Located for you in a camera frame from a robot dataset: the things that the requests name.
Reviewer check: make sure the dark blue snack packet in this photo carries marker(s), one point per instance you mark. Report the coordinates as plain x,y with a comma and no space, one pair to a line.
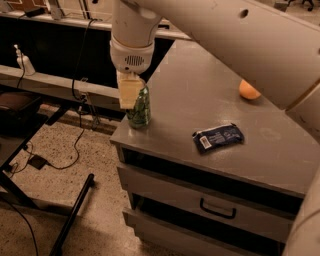
214,138

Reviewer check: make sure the grey drawer cabinet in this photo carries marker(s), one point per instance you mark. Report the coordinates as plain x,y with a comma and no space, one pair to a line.
265,178

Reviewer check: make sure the black power adapter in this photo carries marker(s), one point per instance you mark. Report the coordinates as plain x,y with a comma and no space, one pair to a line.
37,162

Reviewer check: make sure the white pump bottle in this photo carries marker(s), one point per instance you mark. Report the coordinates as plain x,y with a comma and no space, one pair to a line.
24,62

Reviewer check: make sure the black desk frame leg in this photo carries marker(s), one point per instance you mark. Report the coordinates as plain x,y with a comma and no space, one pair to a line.
57,247

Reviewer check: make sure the black drawer handle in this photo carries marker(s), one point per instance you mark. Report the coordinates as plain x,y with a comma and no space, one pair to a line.
217,211

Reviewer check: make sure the dark side desk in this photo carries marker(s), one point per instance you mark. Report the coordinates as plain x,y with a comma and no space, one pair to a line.
19,121

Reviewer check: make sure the orange fruit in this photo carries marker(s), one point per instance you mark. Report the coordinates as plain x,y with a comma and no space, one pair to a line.
247,91

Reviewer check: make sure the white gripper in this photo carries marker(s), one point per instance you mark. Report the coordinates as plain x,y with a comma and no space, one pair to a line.
130,59

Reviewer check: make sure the green soda can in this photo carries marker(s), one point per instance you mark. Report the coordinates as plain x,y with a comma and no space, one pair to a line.
140,115

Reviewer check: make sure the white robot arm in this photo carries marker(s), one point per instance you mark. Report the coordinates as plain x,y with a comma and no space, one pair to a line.
276,54

